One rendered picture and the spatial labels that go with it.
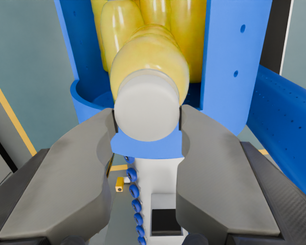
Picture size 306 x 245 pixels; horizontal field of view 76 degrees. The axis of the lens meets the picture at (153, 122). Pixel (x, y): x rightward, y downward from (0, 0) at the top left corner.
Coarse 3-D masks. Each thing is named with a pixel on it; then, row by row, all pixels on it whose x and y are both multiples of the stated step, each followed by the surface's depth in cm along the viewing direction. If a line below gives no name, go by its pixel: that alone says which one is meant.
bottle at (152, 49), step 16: (144, 32) 18; (160, 32) 18; (128, 48) 14; (144, 48) 13; (160, 48) 14; (176, 48) 15; (112, 64) 15; (128, 64) 13; (144, 64) 13; (160, 64) 13; (176, 64) 13; (112, 80) 14; (128, 80) 12; (176, 80) 13
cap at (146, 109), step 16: (144, 80) 11; (160, 80) 11; (128, 96) 11; (144, 96) 11; (160, 96) 11; (176, 96) 11; (128, 112) 11; (144, 112) 11; (160, 112) 11; (176, 112) 11; (128, 128) 12; (144, 128) 12; (160, 128) 12
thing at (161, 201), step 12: (156, 204) 67; (168, 204) 67; (156, 216) 62; (168, 216) 61; (156, 228) 58; (168, 228) 58; (180, 228) 58; (156, 240) 59; (168, 240) 59; (180, 240) 58
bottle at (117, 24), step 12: (108, 0) 27; (120, 0) 26; (132, 0) 27; (108, 12) 26; (120, 12) 26; (132, 12) 27; (108, 24) 27; (120, 24) 26; (132, 24) 27; (108, 36) 27; (120, 36) 27; (108, 48) 28; (120, 48) 28; (108, 60) 30; (108, 72) 31
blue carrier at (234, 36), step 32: (64, 0) 28; (224, 0) 16; (256, 0) 18; (64, 32) 29; (224, 32) 17; (256, 32) 20; (96, 64) 38; (224, 64) 19; (256, 64) 23; (96, 96) 39; (192, 96) 37; (224, 96) 21
